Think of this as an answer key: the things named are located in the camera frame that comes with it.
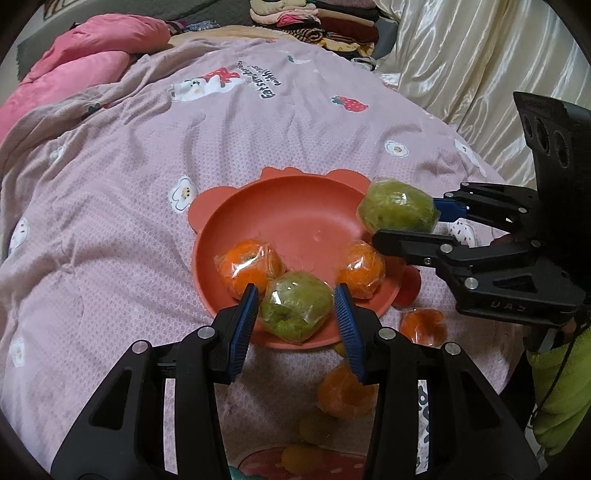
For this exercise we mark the mauve patterned quilt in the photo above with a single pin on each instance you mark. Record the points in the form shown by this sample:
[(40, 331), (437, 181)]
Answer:
[(95, 192)]

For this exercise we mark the green sleeve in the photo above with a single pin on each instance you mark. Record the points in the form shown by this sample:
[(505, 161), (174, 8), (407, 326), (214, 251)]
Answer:
[(561, 379)]

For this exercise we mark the pink blanket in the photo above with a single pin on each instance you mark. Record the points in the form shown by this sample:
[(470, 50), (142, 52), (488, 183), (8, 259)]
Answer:
[(95, 52)]

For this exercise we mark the pile of folded clothes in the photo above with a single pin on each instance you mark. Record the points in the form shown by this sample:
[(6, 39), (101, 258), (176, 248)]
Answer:
[(358, 31)]

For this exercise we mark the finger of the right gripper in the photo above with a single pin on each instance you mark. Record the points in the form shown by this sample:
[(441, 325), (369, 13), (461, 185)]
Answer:
[(450, 210), (419, 249)]

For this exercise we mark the green fruit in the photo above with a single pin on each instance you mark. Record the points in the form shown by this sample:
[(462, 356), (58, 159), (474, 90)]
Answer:
[(295, 305), (390, 204)]

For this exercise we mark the orange bear-shaped plate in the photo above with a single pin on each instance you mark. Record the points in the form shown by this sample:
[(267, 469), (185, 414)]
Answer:
[(309, 219)]

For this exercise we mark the person's hand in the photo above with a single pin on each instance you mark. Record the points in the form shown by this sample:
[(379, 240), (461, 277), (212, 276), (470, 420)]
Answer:
[(503, 240)]

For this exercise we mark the wrapped orange in plate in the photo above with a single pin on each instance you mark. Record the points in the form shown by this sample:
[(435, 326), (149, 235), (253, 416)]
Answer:
[(250, 261), (363, 270)]

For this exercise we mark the cream satin curtain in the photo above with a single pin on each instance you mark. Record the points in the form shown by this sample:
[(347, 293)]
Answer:
[(462, 61)]

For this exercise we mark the wall painting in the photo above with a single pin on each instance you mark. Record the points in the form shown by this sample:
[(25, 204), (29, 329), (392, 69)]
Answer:
[(53, 8)]

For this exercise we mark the orange fruit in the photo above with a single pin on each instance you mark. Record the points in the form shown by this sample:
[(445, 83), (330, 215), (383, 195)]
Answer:
[(425, 327), (342, 395)]

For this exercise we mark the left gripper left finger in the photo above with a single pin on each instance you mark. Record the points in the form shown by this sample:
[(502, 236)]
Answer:
[(154, 416)]

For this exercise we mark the small tan longan fruit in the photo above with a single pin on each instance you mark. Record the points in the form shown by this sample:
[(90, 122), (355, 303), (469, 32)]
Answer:
[(301, 459), (317, 427), (340, 349)]

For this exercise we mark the beige bed sheet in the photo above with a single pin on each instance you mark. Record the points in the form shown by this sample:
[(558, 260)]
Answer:
[(230, 32)]

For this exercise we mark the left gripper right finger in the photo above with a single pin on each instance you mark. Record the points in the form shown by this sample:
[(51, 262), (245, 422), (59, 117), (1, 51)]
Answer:
[(437, 416)]

